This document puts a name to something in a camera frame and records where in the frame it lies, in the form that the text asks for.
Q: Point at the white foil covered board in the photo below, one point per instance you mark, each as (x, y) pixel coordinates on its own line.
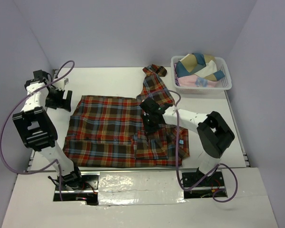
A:
(139, 188)

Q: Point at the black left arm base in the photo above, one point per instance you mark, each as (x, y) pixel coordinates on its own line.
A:
(83, 188)

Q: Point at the blue tan patchwork shirt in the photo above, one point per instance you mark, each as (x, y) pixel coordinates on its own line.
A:
(201, 65)

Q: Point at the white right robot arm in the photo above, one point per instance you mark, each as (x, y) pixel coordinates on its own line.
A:
(214, 133)

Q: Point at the red plaid long sleeve shirt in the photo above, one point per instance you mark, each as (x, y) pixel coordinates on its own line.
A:
(108, 131)

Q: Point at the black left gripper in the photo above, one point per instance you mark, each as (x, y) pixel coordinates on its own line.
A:
(65, 104)

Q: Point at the pink folded shirt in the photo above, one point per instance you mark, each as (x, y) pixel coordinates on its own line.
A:
(196, 81)

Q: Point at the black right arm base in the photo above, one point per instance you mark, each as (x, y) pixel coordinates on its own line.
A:
(206, 188)

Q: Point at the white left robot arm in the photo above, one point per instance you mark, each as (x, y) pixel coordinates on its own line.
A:
(38, 132)

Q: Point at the white plastic laundry basket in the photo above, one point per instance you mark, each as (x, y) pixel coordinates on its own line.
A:
(223, 84)

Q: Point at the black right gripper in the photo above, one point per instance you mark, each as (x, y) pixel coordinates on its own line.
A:
(148, 128)

